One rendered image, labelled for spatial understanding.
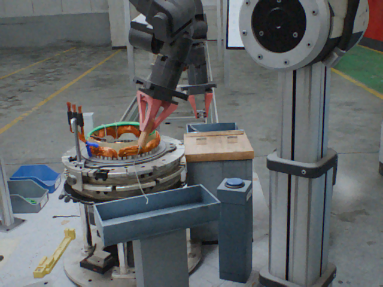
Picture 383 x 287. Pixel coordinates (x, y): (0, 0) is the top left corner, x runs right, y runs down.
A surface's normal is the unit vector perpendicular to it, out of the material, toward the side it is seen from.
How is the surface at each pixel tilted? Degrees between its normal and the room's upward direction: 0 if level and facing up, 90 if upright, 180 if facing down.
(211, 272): 0
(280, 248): 90
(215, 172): 90
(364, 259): 0
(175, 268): 90
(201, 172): 90
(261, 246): 0
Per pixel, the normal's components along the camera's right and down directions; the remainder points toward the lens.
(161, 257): 0.36, 0.27
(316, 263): 0.79, 0.15
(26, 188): -0.03, 0.25
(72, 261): -0.04, -0.95
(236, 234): -0.36, 0.30
